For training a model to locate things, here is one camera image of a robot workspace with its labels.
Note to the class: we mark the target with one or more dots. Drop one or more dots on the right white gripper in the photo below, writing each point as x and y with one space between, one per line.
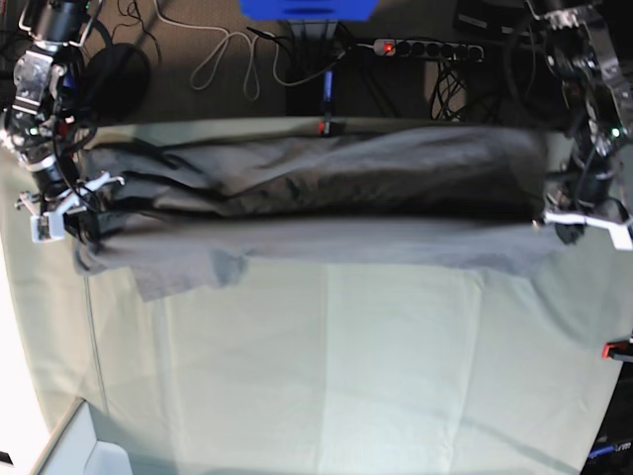
47 218

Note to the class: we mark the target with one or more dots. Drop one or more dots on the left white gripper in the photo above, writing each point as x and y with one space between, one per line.
570 226

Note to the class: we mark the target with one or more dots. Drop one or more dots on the grey t-shirt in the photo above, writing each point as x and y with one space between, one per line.
196 214

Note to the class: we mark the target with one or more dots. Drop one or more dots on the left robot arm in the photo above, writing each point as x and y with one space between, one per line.
577 44

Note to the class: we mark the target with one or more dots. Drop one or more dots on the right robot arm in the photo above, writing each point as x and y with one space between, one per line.
51 119

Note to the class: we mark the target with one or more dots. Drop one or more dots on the right edge clamp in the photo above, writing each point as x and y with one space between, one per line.
621 350

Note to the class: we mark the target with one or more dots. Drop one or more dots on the edge clamp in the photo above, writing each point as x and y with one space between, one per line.
324 126
621 350

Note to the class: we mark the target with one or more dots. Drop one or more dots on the black round base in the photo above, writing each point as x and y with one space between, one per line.
125 72

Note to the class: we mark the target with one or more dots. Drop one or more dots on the white bin corner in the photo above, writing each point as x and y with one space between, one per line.
75 448

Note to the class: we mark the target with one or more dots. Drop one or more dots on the black power strip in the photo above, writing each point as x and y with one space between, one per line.
429 50

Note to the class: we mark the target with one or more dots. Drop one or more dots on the blue box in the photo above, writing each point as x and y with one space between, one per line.
318 10

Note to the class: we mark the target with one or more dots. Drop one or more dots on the pale green table cloth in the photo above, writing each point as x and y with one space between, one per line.
306 368

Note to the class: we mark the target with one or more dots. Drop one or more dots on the centre edge clamp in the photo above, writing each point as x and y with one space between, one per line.
324 126

